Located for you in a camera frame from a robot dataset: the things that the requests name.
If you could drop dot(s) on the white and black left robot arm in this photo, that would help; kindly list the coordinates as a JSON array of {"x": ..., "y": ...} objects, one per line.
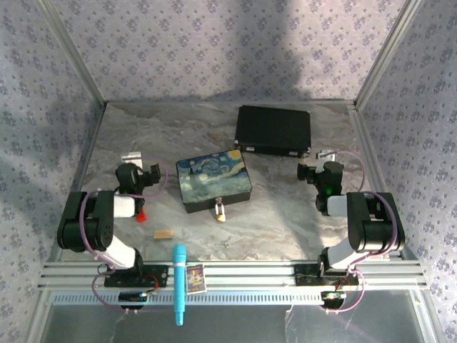
[{"x": 84, "y": 228}]

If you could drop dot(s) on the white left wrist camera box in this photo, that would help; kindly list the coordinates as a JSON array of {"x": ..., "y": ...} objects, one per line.
[{"x": 131, "y": 159}]

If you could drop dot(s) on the aluminium left side rail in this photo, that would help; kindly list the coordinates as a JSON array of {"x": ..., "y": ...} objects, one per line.
[{"x": 84, "y": 168}]

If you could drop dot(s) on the aluminium corner post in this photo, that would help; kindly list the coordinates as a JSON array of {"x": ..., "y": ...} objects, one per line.
[
  {"x": 387, "y": 50},
  {"x": 68, "y": 46}
]

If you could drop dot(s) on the blue marker pen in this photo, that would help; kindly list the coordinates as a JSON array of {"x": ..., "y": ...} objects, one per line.
[{"x": 179, "y": 278}]

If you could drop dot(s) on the aluminium right side rail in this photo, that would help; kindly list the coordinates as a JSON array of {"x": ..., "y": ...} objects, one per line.
[{"x": 371, "y": 171}]

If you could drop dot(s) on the black left electronics module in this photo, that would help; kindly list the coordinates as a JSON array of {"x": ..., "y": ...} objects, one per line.
[{"x": 132, "y": 298}]

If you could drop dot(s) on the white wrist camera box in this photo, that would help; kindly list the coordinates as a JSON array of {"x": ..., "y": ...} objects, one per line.
[
  {"x": 325, "y": 154},
  {"x": 131, "y": 159}
]

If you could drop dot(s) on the small wooden block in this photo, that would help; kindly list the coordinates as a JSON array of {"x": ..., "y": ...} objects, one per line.
[{"x": 163, "y": 234}]

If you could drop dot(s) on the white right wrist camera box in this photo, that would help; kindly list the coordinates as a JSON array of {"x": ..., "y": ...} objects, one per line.
[{"x": 325, "y": 154}]

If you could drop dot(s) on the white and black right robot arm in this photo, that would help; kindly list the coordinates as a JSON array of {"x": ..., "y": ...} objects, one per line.
[{"x": 375, "y": 228}]

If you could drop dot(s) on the grey metal sheet panel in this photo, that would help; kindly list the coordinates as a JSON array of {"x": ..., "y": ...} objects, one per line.
[{"x": 250, "y": 325}]

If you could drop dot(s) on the black hard case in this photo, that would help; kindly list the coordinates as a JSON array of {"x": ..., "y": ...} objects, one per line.
[{"x": 273, "y": 130}]

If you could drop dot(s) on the black right electronics module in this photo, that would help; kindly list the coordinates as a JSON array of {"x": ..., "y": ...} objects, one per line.
[{"x": 332, "y": 298}]

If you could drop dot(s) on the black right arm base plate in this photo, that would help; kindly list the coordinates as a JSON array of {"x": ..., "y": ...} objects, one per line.
[{"x": 307, "y": 277}]

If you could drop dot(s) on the brass padlock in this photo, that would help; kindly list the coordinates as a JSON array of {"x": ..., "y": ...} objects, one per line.
[{"x": 221, "y": 213}]

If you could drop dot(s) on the small orange red cone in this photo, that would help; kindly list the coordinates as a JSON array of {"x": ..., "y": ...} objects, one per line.
[{"x": 142, "y": 216}]

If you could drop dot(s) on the black electronics module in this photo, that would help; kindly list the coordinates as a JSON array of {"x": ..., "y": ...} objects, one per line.
[
  {"x": 132, "y": 298},
  {"x": 332, "y": 298}
]

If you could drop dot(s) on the aluminium left corner post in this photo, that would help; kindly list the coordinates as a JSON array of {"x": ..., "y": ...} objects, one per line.
[{"x": 68, "y": 46}]

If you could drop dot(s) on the aluminium right corner post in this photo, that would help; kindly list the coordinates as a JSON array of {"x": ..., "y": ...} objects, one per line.
[{"x": 387, "y": 50}]

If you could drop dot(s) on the small silver key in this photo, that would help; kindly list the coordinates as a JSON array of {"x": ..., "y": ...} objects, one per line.
[{"x": 227, "y": 243}]

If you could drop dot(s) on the small picture card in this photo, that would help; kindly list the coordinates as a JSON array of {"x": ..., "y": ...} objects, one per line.
[{"x": 196, "y": 278}]

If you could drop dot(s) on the aluminium front frame rail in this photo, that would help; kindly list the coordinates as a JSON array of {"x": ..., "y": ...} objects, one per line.
[{"x": 250, "y": 273}]

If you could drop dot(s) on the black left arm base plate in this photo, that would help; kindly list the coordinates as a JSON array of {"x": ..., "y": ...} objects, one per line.
[{"x": 157, "y": 275}]

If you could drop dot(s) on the starry night painted box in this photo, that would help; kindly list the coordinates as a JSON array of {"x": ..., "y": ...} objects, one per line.
[{"x": 214, "y": 178}]

